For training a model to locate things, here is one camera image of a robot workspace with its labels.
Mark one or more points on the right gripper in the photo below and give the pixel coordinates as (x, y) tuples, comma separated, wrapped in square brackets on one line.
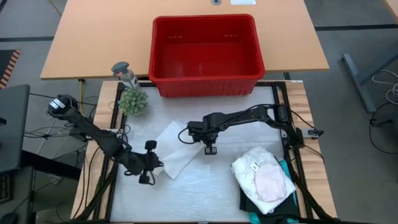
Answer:
[(205, 127)]

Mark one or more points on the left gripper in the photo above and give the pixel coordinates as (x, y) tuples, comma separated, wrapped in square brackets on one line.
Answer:
[(136, 163)]

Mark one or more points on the thin plain white cloth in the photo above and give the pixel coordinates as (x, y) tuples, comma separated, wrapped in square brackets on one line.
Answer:
[(177, 149)]

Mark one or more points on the small white label tag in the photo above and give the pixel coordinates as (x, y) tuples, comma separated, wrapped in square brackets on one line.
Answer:
[(255, 166)]

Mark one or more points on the black jacket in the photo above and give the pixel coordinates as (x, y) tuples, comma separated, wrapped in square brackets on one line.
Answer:
[(248, 207)]

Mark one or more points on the small pinkish white garment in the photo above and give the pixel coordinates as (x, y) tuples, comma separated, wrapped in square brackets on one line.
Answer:
[(270, 183)]

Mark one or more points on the teal garment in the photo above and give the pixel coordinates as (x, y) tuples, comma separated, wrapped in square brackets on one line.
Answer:
[(287, 169)]

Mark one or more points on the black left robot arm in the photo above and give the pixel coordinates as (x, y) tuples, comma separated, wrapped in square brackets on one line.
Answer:
[(87, 130)]

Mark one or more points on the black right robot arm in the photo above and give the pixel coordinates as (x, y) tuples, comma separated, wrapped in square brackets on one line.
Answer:
[(264, 115)]

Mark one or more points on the red plastic laundry bin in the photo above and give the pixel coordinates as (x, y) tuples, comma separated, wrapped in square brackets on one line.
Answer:
[(205, 53)]

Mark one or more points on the green potted succulent plant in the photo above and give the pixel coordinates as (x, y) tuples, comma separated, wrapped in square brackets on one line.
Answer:
[(133, 102)]

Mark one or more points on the clear spray bottle grey head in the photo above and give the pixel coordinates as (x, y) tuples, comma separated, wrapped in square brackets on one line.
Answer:
[(121, 67)]

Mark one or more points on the orange wooden desk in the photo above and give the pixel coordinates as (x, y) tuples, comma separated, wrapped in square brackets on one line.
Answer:
[(393, 6), (93, 37)]

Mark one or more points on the white desk socket plate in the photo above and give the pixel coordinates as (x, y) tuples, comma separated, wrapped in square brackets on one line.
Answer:
[(242, 2)]

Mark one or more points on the dark grey laptop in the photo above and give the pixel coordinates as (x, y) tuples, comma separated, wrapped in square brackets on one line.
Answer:
[(12, 124)]

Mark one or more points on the grey metal desk leg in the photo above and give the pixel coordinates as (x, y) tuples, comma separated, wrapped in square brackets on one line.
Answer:
[(357, 81)]

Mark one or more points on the black orange striped mat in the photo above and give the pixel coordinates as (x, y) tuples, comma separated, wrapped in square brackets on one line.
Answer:
[(9, 70)]

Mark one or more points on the black aluminium table frame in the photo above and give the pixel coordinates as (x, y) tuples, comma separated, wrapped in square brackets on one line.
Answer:
[(114, 186)]

